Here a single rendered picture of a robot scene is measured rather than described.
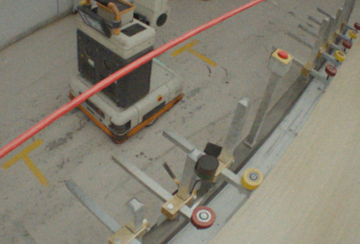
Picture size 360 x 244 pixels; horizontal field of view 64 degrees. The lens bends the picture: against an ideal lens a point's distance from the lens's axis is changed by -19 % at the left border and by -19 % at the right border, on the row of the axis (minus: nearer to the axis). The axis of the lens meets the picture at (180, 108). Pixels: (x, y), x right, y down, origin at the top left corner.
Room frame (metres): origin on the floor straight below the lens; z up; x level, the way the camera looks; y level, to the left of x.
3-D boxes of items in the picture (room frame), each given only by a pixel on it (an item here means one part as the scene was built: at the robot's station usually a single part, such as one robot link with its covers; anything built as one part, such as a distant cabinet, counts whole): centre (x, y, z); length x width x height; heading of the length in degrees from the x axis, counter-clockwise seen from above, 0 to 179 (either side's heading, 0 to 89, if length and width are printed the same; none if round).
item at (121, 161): (0.63, 0.03, 0.84); 0.43 x 0.03 x 0.04; 57
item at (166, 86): (1.85, 0.43, 0.16); 0.67 x 0.64 x 0.25; 146
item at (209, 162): (0.59, -0.10, 1.01); 0.06 x 0.06 x 0.22; 57
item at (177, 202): (0.59, -0.06, 0.85); 0.14 x 0.06 x 0.05; 147
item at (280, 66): (1.04, -0.34, 1.18); 0.07 x 0.07 x 0.08; 57
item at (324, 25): (1.66, -0.75, 0.93); 0.04 x 0.04 x 0.48; 57
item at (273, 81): (1.04, -0.34, 0.93); 0.05 x 0.05 x 0.45; 57
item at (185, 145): (0.82, -0.14, 0.82); 0.43 x 0.03 x 0.04; 57
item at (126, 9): (1.75, 0.49, 0.87); 0.23 x 0.15 x 0.11; 56
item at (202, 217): (0.52, -0.14, 0.85); 0.08 x 0.08 x 0.11
